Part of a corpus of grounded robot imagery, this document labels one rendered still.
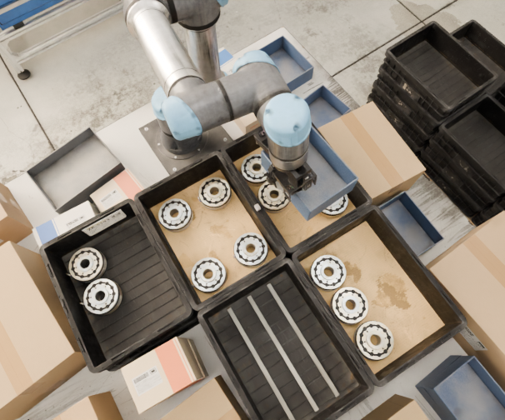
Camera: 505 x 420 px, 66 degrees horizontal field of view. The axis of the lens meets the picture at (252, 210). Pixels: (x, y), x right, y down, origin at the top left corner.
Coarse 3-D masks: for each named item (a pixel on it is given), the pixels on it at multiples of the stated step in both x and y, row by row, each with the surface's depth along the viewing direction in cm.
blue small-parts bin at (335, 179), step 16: (320, 144) 101; (320, 160) 103; (336, 160) 98; (320, 176) 102; (336, 176) 102; (352, 176) 95; (304, 192) 100; (320, 192) 100; (336, 192) 93; (304, 208) 93; (320, 208) 95
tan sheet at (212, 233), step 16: (208, 176) 129; (192, 192) 127; (192, 208) 125; (224, 208) 125; (240, 208) 124; (160, 224) 123; (192, 224) 123; (208, 224) 123; (224, 224) 123; (240, 224) 123; (176, 240) 121; (192, 240) 121; (208, 240) 121; (224, 240) 121; (192, 256) 120; (208, 256) 119; (224, 256) 119; (272, 256) 119; (208, 272) 118; (240, 272) 117
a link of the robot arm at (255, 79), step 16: (240, 64) 68; (256, 64) 67; (272, 64) 68; (224, 80) 66; (240, 80) 66; (256, 80) 66; (272, 80) 66; (240, 96) 66; (256, 96) 66; (272, 96) 65; (240, 112) 68; (256, 112) 67
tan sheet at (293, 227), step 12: (240, 168) 129; (348, 204) 124; (276, 216) 123; (288, 216) 123; (300, 216) 123; (288, 228) 122; (300, 228) 122; (312, 228) 121; (288, 240) 120; (300, 240) 120
